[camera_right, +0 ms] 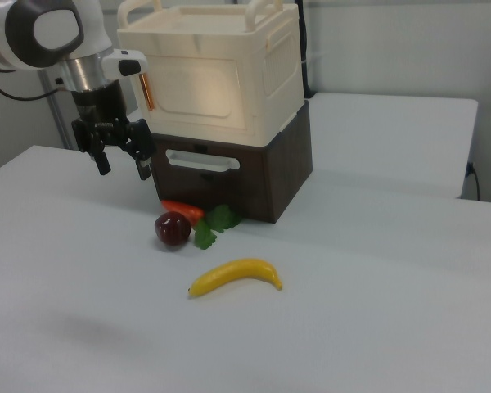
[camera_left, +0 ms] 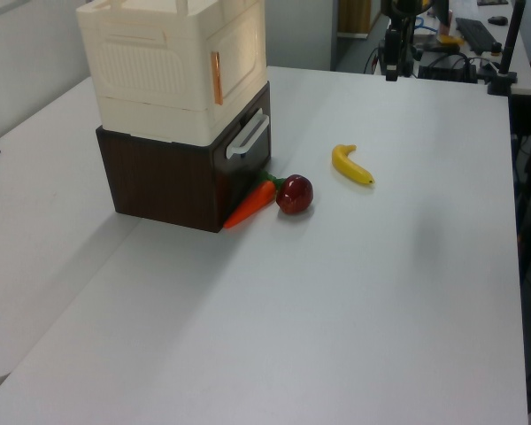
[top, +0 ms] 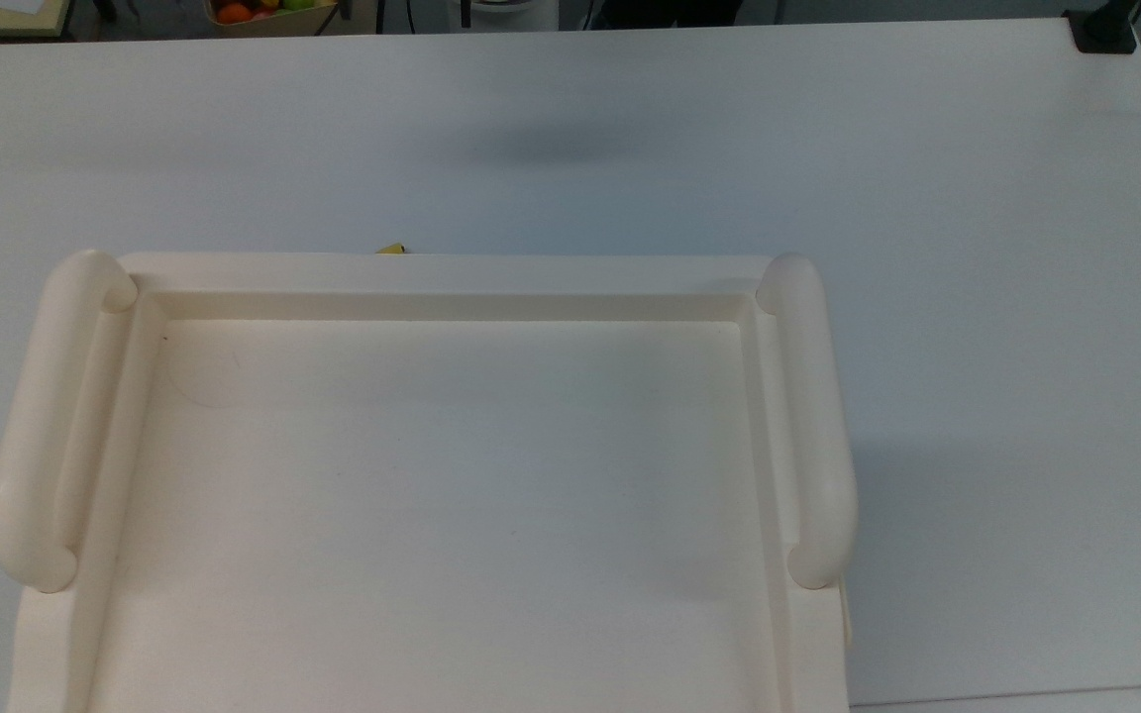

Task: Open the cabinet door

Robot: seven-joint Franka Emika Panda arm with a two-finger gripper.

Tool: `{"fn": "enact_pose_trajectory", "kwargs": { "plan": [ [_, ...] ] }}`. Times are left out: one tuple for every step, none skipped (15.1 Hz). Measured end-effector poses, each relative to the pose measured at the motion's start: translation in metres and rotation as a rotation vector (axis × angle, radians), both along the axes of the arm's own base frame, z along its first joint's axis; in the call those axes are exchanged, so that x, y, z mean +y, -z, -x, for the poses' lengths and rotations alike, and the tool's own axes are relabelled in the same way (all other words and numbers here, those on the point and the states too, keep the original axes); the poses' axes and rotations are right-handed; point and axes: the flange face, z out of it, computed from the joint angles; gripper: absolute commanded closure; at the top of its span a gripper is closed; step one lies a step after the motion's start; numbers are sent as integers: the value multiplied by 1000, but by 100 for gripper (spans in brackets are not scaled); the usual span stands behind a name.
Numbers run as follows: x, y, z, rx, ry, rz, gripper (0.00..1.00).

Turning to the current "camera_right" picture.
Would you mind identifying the grey aluminium frame post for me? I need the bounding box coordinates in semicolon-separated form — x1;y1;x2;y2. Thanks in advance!
39;67;73;151

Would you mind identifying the cream plastic cabinet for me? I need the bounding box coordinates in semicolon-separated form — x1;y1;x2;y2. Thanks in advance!
117;0;305;148

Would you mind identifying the yellow toy banana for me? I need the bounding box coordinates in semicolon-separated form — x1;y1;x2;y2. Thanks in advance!
187;257;284;300

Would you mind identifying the toy carrot with green leaves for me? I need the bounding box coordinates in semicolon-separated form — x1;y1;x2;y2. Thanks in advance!
161;199;243;250

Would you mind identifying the dark red toy apple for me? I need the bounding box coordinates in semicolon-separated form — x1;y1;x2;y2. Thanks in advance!
154;211;192;246

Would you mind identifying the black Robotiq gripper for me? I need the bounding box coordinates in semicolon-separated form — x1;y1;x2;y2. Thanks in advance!
70;79;154;182

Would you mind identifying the black camera stand pole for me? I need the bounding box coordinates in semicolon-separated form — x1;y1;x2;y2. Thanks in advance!
300;0;313;99

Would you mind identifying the dark brown drawer box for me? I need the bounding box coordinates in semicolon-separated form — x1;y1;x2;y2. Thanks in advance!
149;97;314;224

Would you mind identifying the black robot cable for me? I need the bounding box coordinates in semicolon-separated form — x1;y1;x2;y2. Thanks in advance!
0;69;65;102

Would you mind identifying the copper door handle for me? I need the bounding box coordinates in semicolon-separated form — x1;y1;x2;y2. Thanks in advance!
140;71;155;112

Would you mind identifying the white drawer handle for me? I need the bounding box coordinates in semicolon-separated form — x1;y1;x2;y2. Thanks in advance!
164;148;241;172

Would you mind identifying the black power cable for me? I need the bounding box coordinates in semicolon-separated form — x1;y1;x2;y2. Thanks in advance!
467;161;480;201

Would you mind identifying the cream cabinet carry handle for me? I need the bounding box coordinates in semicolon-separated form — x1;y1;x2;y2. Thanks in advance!
245;0;288;33
117;0;159;30

